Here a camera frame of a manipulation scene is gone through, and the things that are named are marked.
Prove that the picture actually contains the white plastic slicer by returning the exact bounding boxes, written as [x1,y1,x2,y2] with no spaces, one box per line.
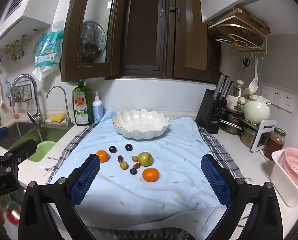
[251,120,278,153]

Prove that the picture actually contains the light blue cloth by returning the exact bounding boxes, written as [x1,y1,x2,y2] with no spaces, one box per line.
[49,108,236,233]

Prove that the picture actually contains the steel cooking pot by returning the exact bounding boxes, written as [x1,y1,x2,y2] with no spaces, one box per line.
[220,114,243,135]
[240,125,261,147]

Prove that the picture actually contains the white blue pump bottle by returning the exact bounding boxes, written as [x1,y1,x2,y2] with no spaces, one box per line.
[92,91,104,123]

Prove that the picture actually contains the orange tangerine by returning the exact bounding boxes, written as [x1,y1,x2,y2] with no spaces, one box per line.
[96,150,110,163]
[142,167,160,182]

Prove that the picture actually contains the small white ceramic pot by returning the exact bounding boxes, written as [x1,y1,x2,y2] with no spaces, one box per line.
[225,80,247,113]

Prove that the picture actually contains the glass jar of red sauce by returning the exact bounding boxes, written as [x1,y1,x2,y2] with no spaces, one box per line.
[264,127,287,161]

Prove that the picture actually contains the white scalloped ceramic bowl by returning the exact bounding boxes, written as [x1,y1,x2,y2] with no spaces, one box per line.
[111,109,170,140]

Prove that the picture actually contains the cream ceramic pot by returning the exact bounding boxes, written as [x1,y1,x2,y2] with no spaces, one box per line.
[243,94,271,125]

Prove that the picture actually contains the tall steel faucet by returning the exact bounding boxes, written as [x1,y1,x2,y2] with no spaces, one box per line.
[10,74,44,127]

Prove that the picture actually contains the checked grey cloth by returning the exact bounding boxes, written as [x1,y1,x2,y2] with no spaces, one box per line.
[45,123,252,240]

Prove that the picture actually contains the white plastic tub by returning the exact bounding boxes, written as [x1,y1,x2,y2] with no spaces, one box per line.
[270,150,298,207]

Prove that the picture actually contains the small steel faucet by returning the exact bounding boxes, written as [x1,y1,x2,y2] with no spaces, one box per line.
[46,86,73,127]

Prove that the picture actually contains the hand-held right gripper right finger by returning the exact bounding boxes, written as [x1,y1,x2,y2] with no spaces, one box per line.
[201,154,283,240]

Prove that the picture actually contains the white vented cabinet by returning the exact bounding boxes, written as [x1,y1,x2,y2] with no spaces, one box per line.
[0,0,72,55]

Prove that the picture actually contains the green plastic basin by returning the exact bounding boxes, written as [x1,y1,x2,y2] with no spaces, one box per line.
[27,140,57,162]

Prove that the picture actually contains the steel wall hooks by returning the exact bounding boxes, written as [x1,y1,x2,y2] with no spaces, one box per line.
[5,34,28,62]

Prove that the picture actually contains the hanging kitchen scissors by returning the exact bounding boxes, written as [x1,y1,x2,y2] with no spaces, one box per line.
[241,56,250,74]

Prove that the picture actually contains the brown window frame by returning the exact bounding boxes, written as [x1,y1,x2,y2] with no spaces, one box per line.
[61,0,222,84]

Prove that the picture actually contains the hanging plastic bag pack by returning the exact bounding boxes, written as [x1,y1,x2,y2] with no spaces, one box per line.
[32,20,65,80]

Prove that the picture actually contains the white plastic ladle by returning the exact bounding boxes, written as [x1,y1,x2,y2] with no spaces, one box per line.
[248,55,260,95]

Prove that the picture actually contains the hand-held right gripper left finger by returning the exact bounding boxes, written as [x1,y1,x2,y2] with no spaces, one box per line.
[19,153,101,240]

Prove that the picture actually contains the black knife block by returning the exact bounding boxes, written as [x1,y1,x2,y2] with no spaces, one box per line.
[195,89,226,134]

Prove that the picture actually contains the steel kitchen sink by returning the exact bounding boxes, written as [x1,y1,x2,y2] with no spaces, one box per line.
[0,121,69,152]

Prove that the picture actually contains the black handle scissors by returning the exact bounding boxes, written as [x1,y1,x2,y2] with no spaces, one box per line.
[212,99,227,118]

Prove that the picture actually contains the pink plastic colander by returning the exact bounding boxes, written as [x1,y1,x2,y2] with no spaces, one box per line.
[278,147,298,198]

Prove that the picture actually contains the white wall socket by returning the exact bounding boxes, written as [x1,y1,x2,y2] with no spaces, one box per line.
[279,92,296,113]
[269,89,281,106]
[261,85,271,101]

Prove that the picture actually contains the green round fruit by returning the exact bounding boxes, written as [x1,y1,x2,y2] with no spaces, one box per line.
[138,152,153,167]

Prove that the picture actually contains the white wire wall rack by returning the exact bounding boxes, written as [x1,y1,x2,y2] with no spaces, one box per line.
[209,22,268,58]

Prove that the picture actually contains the wire sink basket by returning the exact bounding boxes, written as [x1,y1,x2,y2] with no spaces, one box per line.
[12,84,31,103]

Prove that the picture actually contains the steel steamer plate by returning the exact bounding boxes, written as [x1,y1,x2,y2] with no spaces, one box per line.
[81,21,107,55]

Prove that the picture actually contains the wooden cutting board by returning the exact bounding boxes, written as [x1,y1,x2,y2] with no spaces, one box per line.
[203,8,271,53]

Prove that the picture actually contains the green dish soap bottle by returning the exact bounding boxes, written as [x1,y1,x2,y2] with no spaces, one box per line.
[72,80,94,127]

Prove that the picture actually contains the hanging dish brush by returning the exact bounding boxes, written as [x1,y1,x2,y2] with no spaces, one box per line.
[0,84,8,109]

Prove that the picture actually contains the steel handle knife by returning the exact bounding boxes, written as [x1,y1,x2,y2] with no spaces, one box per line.
[219,76,231,101]
[213,73,226,100]
[225,81,235,100]

